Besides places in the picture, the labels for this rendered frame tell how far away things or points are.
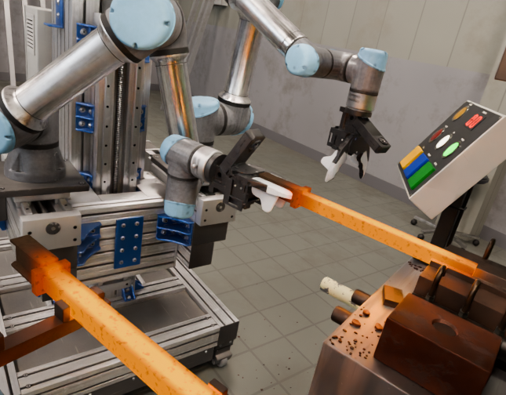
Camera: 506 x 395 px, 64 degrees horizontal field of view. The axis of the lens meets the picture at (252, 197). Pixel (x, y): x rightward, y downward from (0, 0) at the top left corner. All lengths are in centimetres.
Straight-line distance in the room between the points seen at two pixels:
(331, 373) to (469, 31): 374
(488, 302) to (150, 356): 45
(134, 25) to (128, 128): 54
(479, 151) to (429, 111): 310
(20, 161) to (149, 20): 54
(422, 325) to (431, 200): 58
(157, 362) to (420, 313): 33
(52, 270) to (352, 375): 41
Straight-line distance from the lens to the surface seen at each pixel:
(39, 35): 159
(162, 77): 105
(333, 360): 59
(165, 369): 47
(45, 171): 120
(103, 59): 94
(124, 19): 89
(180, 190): 96
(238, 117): 144
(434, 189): 109
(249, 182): 80
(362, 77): 111
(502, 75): 58
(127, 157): 140
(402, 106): 433
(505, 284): 73
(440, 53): 422
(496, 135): 109
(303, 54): 104
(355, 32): 481
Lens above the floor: 127
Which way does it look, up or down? 21 degrees down
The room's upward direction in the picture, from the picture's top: 10 degrees clockwise
